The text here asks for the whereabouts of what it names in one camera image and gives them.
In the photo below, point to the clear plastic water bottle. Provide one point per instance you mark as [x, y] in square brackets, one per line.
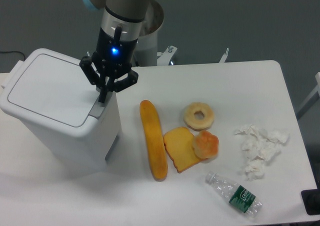
[234, 194]

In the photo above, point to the black device table edge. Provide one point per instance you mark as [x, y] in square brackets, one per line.
[311, 201]

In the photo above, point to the orange toast slice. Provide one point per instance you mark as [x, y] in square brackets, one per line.
[178, 145]

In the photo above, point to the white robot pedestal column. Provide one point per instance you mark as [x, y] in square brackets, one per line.
[146, 51]

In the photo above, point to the round knotted bread roll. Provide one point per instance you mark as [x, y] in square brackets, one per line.
[205, 145]

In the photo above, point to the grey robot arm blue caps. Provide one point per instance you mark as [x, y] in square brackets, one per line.
[128, 14]

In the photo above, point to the white plastic trash can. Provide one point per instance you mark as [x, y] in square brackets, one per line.
[52, 97]

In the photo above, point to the glazed ring donut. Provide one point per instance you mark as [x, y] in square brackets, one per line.
[198, 116]

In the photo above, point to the crumpled white tissue paper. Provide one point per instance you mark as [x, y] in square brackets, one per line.
[259, 148]

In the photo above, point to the long orange baguette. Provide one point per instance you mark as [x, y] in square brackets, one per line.
[157, 157]

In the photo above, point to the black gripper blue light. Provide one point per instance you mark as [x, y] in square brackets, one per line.
[103, 76]

